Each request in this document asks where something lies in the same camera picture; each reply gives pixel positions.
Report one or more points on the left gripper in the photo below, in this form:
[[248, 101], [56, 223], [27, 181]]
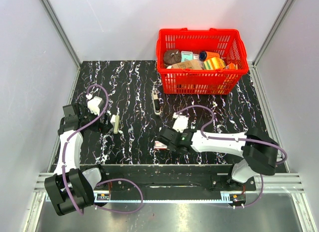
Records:
[[101, 127]]

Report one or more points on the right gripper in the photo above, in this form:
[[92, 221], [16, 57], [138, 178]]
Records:
[[169, 146]]

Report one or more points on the red white staple box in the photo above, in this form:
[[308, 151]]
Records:
[[159, 146]]

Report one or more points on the beige stapler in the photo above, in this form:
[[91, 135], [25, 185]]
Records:
[[115, 120]]

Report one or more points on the staple remover tool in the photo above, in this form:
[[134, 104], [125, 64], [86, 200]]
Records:
[[156, 102]]

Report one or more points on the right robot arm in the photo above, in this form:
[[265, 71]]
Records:
[[256, 149]]

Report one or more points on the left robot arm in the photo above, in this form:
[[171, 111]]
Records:
[[69, 188]]

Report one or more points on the brown cardboard package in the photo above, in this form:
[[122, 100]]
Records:
[[189, 64]]

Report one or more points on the green yellow striped box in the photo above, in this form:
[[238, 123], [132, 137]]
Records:
[[214, 63]]

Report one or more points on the brown round object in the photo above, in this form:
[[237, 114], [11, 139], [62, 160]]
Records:
[[171, 57]]

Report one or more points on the teal white card packet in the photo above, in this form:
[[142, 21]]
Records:
[[186, 56]]

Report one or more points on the orange bottle blue cap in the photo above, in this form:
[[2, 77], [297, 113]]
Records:
[[205, 55]]

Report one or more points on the small orange box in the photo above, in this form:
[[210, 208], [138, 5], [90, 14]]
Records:
[[231, 66]]

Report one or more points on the red plastic basket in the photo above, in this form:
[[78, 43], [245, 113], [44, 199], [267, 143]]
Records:
[[227, 42]]

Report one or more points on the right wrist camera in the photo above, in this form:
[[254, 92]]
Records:
[[180, 123]]

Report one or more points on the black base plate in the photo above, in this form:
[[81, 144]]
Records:
[[208, 181]]

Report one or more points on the white cable duct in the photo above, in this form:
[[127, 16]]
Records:
[[159, 197]]

